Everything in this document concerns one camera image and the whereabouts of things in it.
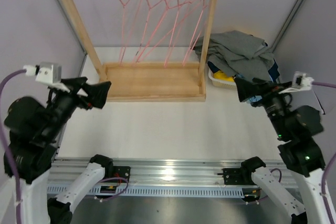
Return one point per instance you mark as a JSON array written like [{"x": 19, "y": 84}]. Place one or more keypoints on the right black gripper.
[{"x": 260, "y": 92}]

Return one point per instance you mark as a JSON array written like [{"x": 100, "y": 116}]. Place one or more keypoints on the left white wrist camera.
[{"x": 48, "y": 74}]

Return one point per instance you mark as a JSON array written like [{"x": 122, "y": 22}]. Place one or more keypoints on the yellow shorts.
[{"x": 222, "y": 76}]

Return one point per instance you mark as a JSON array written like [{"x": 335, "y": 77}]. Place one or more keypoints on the white plastic basket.
[{"x": 220, "y": 83}]

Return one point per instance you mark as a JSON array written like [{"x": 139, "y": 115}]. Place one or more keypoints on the pink hanger of navy shorts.
[{"x": 140, "y": 51}]

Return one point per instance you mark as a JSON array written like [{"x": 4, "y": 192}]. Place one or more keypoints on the navy blue shorts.
[{"x": 273, "y": 69}]

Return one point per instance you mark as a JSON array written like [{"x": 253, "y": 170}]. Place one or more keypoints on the wooden clothes rack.
[{"x": 98, "y": 25}]

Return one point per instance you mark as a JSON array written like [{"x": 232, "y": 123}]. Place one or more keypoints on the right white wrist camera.
[{"x": 301, "y": 82}]

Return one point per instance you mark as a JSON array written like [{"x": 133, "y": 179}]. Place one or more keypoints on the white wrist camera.
[
  {"x": 48, "y": 74},
  {"x": 301, "y": 82}
]

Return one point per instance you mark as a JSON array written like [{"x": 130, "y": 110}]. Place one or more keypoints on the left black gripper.
[{"x": 79, "y": 93}]

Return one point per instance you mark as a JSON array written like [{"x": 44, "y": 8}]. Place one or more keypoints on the pink hanger of yellow shorts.
[{"x": 196, "y": 33}]

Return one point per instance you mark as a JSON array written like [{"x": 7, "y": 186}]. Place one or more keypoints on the light blue shorts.
[{"x": 254, "y": 99}]

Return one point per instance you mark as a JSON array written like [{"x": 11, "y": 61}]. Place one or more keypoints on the slotted cable duct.
[{"x": 158, "y": 191}]

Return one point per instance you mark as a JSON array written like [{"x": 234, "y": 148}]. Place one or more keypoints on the pink hanger of blue shorts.
[{"x": 168, "y": 1}]

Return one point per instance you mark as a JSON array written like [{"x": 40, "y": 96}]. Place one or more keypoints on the pink hanger of camouflage shorts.
[{"x": 178, "y": 7}]

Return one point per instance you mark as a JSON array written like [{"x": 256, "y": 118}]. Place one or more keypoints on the grey shorts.
[{"x": 233, "y": 39}]

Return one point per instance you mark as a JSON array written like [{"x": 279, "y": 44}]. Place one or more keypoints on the aluminium mounting rail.
[{"x": 152, "y": 172}]

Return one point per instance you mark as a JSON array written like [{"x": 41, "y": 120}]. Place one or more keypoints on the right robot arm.
[{"x": 299, "y": 152}]

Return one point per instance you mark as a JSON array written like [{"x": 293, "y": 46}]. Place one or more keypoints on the pink hanger of grey shorts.
[{"x": 124, "y": 5}]

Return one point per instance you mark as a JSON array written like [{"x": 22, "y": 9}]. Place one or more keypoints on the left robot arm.
[{"x": 30, "y": 149}]

